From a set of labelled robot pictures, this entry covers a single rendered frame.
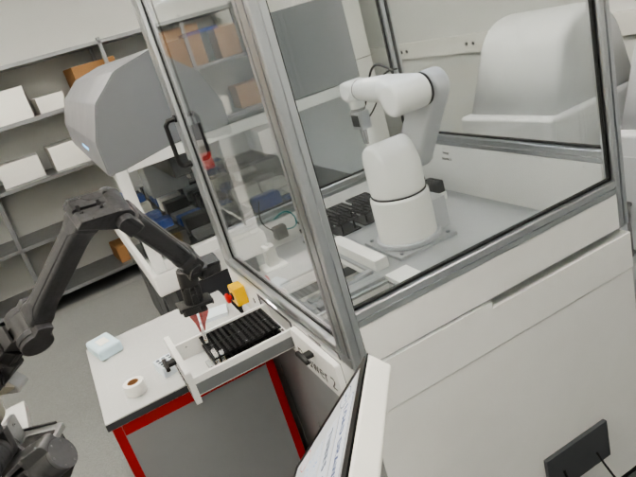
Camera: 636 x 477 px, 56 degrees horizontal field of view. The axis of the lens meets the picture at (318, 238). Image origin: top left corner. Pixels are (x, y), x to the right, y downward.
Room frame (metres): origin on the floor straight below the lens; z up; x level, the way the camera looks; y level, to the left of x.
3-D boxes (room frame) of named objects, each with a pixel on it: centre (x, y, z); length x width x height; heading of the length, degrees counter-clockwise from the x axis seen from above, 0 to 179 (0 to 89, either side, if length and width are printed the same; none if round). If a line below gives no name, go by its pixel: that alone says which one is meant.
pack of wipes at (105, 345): (2.10, 0.92, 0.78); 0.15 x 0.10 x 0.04; 35
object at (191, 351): (1.67, 0.31, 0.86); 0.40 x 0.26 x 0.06; 111
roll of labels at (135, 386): (1.73, 0.72, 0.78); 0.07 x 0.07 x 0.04
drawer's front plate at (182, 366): (1.59, 0.51, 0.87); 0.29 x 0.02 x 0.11; 21
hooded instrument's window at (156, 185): (3.43, 0.51, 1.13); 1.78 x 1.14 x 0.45; 21
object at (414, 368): (1.84, -0.26, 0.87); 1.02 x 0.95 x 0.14; 21
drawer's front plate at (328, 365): (1.41, 0.10, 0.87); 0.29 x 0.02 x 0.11; 21
